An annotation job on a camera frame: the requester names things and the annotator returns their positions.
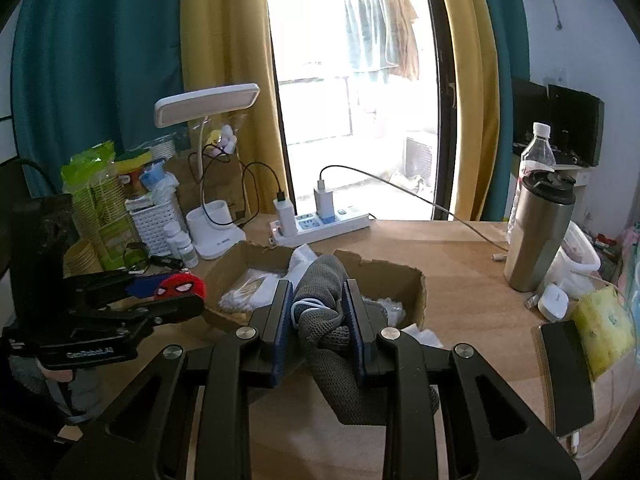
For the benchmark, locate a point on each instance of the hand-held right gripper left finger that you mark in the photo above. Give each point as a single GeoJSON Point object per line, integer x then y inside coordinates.
{"type": "Point", "coordinates": [282, 332]}

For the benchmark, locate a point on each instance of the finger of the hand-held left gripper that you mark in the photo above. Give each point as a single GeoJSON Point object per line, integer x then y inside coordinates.
{"type": "Point", "coordinates": [110, 285]}
{"type": "Point", "coordinates": [165, 307]}

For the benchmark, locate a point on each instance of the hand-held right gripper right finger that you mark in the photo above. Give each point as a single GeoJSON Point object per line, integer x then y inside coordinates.
{"type": "Point", "coordinates": [354, 332]}

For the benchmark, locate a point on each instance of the red spider mask plush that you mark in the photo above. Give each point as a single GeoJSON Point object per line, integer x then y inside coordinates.
{"type": "Point", "coordinates": [182, 286]}

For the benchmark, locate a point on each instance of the clear bag of cotton swabs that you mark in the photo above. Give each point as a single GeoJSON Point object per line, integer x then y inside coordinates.
{"type": "Point", "coordinates": [247, 290]}

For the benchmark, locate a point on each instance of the brown cardboard box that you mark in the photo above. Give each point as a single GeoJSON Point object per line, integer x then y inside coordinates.
{"type": "Point", "coordinates": [380, 280]}

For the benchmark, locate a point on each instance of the grey sock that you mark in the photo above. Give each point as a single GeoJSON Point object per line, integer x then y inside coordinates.
{"type": "Point", "coordinates": [325, 280]}

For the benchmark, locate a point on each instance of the person's left forearm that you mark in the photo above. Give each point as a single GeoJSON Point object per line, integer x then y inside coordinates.
{"type": "Point", "coordinates": [50, 400]}

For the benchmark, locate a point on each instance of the person's left hand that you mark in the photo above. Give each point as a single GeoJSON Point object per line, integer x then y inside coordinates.
{"type": "Point", "coordinates": [57, 375]}

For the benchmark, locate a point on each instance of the stack of brown paper cups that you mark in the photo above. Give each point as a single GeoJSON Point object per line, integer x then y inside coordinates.
{"type": "Point", "coordinates": [82, 257]}

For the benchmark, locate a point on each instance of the green lens glasses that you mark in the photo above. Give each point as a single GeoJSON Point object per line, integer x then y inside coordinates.
{"type": "Point", "coordinates": [136, 255]}

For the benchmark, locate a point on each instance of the white pill bottle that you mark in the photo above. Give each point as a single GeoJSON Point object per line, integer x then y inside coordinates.
{"type": "Point", "coordinates": [172, 237]}
{"type": "Point", "coordinates": [188, 252]}

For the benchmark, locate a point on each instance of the white woven plastic basket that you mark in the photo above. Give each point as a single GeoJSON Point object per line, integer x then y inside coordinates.
{"type": "Point", "coordinates": [155, 225]}

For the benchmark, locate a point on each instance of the white paper towel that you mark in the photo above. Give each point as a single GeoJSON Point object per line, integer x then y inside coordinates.
{"type": "Point", "coordinates": [302, 260]}

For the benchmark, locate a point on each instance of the green packet of paper cups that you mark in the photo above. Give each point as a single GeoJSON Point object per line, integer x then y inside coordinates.
{"type": "Point", "coordinates": [100, 195]}

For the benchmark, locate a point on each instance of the yellow lid can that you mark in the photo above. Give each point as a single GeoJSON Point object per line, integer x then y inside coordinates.
{"type": "Point", "coordinates": [132, 182]}

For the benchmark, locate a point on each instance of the white power strip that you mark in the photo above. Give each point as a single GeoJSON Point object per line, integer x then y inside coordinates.
{"type": "Point", "coordinates": [345, 220]}

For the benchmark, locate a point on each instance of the white charger plug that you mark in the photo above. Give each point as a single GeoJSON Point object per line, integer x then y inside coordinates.
{"type": "Point", "coordinates": [285, 217]}
{"type": "Point", "coordinates": [323, 205]}

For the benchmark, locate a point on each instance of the brown paper bag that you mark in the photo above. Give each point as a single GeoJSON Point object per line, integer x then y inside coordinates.
{"type": "Point", "coordinates": [220, 185]}

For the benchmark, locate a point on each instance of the outdoor air conditioner unit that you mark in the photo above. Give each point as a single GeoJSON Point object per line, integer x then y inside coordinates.
{"type": "Point", "coordinates": [420, 155]}

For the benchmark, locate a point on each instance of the steel tumbler black lid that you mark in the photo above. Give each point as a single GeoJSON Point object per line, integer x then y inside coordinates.
{"type": "Point", "coordinates": [537, 240]}

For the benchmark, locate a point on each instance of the teal curtain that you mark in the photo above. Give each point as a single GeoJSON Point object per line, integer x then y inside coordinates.
{"type": "Point", "coordinates": [100, 60]}
{"type": "Point", "coordinates": [507, 35]}

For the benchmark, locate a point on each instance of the small white charger box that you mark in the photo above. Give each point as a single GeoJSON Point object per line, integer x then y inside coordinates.
{"type": "Point", "coordinates": [560, 302]}

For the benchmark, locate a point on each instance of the white desk lamp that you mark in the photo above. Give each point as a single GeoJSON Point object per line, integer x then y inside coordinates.
{"type": "Point", "coordinates": [210, 100]}

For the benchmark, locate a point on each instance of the black smartphone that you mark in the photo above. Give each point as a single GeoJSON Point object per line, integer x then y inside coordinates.
{"type": "Point", "coordinates": [567, 375]}

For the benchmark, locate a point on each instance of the white plastic container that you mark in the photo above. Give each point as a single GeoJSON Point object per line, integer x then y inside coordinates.
{"type": "Point", "coordinates": [577, 260]}

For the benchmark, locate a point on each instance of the yellow green tissue pack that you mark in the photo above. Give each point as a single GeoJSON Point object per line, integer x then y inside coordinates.
{"type": "Point", "coordinates": [602, 335]}

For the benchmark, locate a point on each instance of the clear plastic water bottle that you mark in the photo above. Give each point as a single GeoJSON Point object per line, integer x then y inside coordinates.
{"type": "Point", "coordinates": [537, 152]}

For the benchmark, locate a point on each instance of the yellow curtain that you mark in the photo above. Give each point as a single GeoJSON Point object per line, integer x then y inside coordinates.
{"type": "Point", "coordinates": [225, 35]}
{"type": "Point", "coordinates": [472, 85]}

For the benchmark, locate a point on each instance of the black monitor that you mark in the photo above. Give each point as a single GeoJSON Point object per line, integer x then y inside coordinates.
{"type": "Point", "coordinates": [560, 120]}

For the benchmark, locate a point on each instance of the hanging towels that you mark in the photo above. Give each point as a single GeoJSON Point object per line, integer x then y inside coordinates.
{"type": "Point", "coordinates": [380, 30]}

